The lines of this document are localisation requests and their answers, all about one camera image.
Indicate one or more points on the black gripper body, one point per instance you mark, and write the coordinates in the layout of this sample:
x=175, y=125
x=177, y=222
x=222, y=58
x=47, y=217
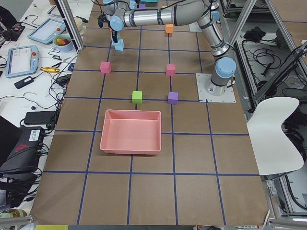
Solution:
x=114, y=33

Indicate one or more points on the light blue block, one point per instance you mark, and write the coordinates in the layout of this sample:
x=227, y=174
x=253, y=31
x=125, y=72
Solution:
x=119, y=46
x=120, y=42

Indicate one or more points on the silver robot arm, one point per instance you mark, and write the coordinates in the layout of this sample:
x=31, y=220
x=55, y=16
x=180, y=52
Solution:
x=191, y=12
x=113, y=12

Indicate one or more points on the left far crimson block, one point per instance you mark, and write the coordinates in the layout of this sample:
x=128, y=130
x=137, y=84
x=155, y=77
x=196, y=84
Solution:
x=105, y=67

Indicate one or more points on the crimson block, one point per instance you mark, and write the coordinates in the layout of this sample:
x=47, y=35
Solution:
x=105, y=67
x=170, y=70

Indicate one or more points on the beige bowl with lemon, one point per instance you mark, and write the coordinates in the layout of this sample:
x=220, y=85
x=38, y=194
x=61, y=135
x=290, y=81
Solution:
x=79, y=23

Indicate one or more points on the right purple foam block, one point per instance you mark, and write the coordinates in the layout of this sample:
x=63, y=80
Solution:
x=142, y=6

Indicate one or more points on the purple foam block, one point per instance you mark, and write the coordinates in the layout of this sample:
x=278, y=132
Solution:
x=172, y=98
x=142, y=6

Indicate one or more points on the cyan plastic tray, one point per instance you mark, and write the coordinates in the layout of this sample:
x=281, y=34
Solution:
x=154, y=1

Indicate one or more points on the green bowl with fruit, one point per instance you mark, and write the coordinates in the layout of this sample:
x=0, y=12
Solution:
x=63, y=42

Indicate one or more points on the right near orange block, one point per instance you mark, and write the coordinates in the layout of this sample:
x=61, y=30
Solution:
x=169, y=28

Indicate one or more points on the scissors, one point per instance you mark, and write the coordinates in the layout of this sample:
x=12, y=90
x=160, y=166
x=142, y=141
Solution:
x=57, y=65

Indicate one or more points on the green foam block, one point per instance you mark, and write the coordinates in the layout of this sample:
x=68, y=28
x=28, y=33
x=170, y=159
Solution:
x=137, y=97

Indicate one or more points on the left near crimson block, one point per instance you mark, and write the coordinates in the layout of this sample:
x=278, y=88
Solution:
x=170, y=70

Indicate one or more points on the upper teach pendant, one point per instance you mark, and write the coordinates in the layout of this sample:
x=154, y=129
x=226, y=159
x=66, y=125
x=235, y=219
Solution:
x=47, y=31

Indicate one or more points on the teach pendant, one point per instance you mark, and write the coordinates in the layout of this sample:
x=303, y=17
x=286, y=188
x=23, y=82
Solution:
x=47, y=31
x=22, y=61

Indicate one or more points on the left purple foam block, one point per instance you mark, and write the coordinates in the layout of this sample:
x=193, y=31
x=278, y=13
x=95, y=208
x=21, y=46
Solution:
x=172, y=98

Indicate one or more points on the lower teach pendant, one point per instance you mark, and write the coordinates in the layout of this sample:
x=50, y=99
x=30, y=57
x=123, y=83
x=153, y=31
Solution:
x=22, y=61

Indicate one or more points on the pink plastic tray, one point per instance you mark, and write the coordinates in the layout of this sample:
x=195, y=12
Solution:
x=132, y=132

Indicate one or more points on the black power adapter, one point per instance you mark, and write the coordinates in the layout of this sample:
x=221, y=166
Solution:
x=24, y=82

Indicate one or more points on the black computer box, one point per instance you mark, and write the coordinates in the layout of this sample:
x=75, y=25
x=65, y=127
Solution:
x=24, y=156

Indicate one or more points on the white chair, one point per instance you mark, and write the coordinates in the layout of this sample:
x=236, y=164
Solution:
x=273, y=150

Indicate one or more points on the aluminium frame post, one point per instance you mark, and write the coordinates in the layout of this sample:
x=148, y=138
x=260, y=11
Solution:
x=68, y=18

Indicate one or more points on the orange handled tool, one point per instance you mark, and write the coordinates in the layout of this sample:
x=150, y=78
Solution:
x=50, y=69

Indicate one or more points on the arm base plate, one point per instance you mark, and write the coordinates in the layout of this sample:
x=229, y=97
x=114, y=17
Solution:
x=210, y=93

